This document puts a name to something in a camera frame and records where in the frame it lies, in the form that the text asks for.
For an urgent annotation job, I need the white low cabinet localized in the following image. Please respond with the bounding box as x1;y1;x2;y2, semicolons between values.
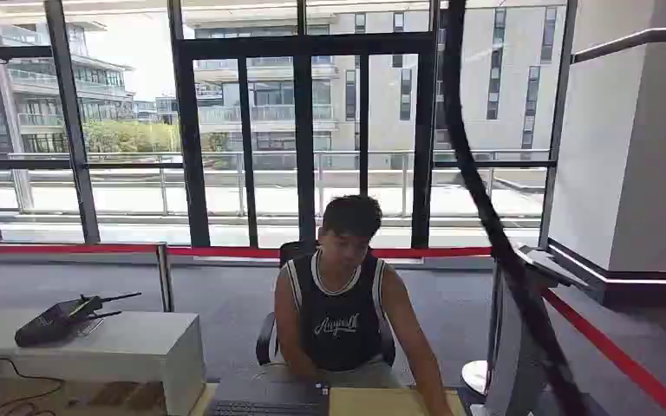
0;307;206;416

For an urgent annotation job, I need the grey wall handrail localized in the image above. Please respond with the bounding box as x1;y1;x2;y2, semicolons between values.
571;26;666;65

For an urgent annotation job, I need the steel barrier post base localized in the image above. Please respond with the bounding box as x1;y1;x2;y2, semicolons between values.
460;360;490;396

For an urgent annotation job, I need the thick black hanging cable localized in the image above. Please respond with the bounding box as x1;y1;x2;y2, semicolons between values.
441;0;592;416

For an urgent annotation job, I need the steel barrier post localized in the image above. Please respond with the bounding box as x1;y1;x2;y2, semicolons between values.
156;243;175;314

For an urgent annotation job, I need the person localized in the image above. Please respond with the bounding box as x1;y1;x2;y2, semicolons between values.
273;194;454;416

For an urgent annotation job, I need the grey computer monitor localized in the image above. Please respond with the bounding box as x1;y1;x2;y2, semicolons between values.
469;245;591;416

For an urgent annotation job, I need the dark laptop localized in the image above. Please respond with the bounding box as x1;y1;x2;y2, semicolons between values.
205;368;330;416

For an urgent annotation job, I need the black power cable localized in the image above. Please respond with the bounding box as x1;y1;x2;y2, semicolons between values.
0;357;65;416

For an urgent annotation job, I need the red barrier belt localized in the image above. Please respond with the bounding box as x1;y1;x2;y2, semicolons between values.
0;243;666;416

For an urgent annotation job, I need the black office chair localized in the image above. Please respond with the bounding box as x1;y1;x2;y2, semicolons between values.
255;240;396;368

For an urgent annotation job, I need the black wifi router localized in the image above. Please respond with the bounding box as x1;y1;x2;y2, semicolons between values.
14;291;143;348

